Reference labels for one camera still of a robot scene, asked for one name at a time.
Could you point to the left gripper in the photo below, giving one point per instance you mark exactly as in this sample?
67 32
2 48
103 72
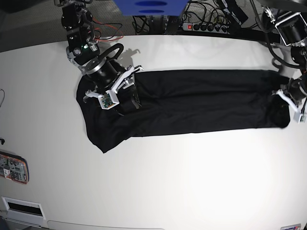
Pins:
297 89

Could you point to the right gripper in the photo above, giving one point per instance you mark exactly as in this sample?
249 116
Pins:
103 73

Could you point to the black T-shirt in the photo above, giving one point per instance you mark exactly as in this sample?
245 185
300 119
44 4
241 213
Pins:
178 102

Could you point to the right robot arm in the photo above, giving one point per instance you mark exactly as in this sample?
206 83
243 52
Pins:
83 46

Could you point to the white power strip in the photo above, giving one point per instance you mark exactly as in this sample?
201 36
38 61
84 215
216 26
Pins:
206 27

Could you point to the blue plastic bin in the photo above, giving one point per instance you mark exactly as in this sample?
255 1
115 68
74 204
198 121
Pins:
151 7

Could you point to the orange clear screw box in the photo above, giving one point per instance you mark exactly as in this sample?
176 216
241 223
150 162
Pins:
13 167

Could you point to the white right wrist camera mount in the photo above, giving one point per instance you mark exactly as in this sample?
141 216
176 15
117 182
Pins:
109 99

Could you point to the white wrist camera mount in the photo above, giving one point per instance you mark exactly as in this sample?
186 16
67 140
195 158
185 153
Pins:
109 99
300 115

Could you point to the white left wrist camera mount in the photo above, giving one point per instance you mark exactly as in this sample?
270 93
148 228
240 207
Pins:
300 115

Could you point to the white table cable slot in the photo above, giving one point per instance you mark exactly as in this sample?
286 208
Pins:
19 209

